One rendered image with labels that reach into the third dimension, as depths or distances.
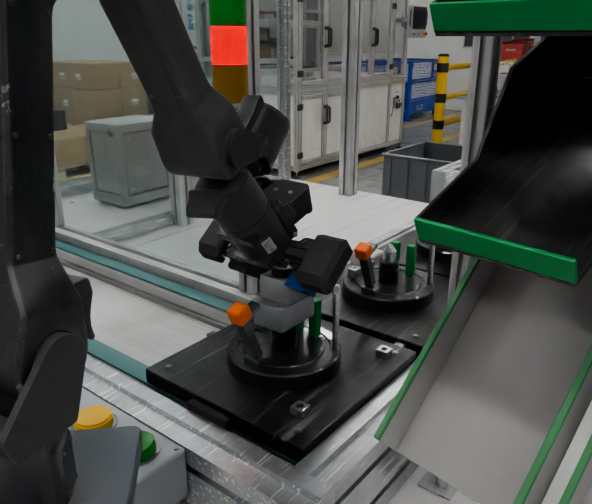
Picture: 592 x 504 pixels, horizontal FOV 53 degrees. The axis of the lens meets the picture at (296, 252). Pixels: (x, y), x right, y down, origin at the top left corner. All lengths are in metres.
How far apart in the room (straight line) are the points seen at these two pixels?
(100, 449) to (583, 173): 0.44
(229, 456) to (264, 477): 0.05
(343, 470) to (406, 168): 2.18
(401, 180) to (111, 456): 2.35
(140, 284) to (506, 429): 0.71
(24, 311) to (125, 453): 0.16
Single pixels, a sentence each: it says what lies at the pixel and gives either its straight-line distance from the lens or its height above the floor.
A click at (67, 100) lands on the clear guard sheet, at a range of 1.24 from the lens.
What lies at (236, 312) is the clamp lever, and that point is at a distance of 0.64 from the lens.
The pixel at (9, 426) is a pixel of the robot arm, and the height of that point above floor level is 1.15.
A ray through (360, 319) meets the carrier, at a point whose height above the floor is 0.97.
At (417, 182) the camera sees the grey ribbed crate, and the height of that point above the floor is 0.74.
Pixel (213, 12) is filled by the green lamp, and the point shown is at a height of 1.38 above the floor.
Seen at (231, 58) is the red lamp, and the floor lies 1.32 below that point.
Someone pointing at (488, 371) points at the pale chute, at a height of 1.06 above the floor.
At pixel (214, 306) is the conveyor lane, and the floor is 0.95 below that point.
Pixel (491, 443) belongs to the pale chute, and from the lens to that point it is 0.55.
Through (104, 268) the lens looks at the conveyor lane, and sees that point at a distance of 1.16.
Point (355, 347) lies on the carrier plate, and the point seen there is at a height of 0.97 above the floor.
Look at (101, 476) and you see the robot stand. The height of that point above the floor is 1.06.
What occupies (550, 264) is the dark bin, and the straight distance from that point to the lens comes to 0.44.
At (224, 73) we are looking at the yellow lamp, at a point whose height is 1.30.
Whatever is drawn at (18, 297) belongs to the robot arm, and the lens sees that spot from 0.37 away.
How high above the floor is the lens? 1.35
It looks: 20 degrees down
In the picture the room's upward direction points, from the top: straight up
